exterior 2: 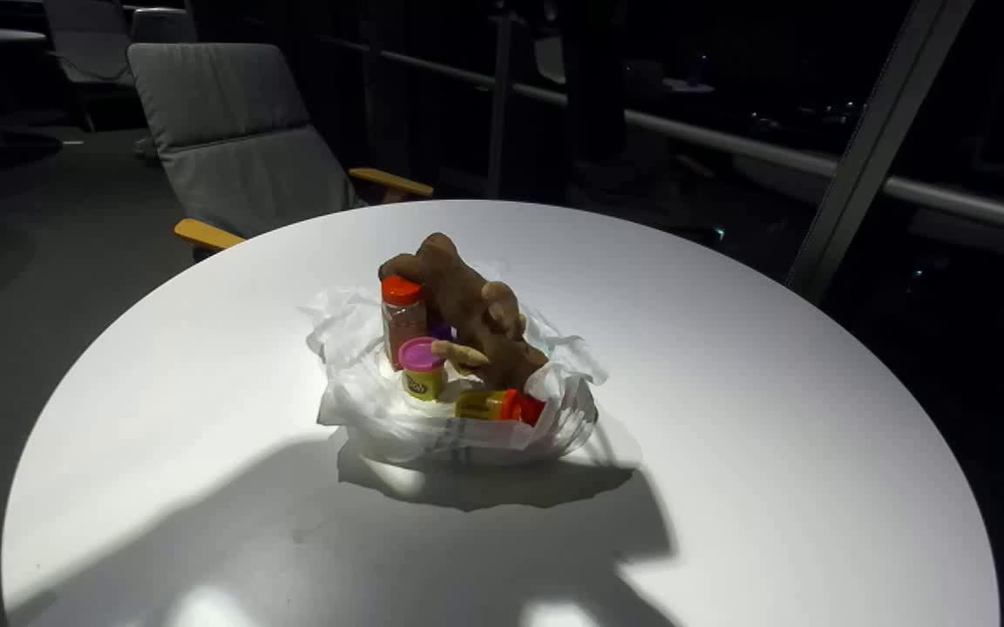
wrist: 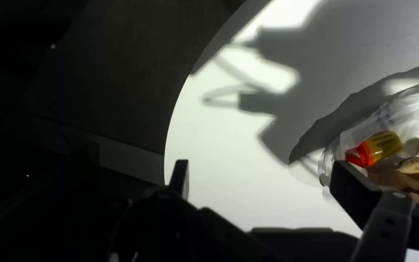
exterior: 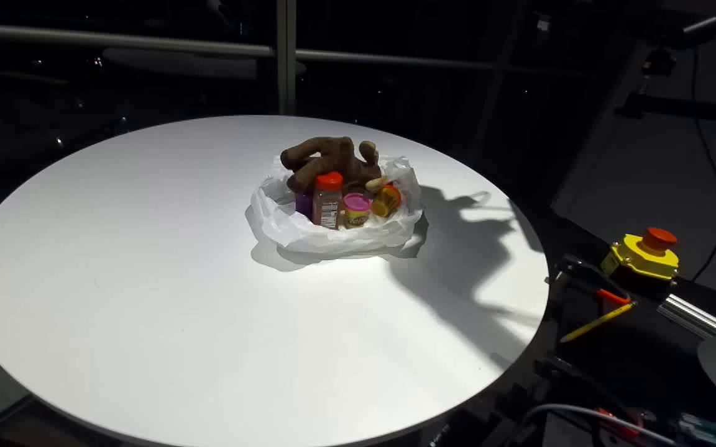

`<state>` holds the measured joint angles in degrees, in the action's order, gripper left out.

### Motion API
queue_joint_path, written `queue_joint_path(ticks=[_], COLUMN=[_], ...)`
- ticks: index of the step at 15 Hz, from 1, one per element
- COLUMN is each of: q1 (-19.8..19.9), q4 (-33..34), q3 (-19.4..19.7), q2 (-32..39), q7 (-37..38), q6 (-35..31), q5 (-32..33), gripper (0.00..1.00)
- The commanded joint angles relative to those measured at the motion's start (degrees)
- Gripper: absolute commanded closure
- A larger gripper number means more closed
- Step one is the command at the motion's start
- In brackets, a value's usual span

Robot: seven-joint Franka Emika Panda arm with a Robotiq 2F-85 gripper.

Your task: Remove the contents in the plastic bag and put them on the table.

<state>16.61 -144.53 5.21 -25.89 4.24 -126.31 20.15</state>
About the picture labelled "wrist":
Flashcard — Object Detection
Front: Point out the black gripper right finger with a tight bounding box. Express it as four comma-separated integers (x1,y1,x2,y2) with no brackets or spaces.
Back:
328,159,419,262

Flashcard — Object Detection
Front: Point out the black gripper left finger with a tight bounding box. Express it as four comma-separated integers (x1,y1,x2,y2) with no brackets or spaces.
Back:
111,159,279,262

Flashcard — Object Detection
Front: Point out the brown plush toy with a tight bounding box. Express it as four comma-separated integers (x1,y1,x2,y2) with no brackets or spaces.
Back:
366,152,419,209

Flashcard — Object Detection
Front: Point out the white plastic bag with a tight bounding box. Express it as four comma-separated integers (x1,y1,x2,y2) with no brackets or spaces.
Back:
287,60,419,196

